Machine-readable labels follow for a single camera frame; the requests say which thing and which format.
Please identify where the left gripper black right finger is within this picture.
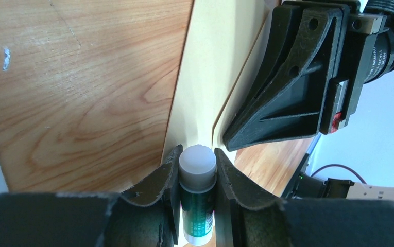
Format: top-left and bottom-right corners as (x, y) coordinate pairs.
(214, 148), (394, 246)

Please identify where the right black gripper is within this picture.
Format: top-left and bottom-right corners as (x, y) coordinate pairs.
(222, 1), (386, 151)

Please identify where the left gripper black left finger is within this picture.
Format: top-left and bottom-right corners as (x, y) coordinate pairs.
(0, 145), (183, 246)

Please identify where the tan kraft envelope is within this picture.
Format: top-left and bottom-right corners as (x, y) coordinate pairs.
(162, 1), (279, 158)

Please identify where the white green glue stick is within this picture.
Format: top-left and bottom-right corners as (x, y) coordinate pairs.
(179, 145), (216, 246)

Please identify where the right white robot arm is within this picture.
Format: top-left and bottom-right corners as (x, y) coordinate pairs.
(222, 1), (394, 151)

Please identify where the small white paper scrap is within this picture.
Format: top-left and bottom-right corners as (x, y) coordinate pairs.
(2, 47), (11, 72)

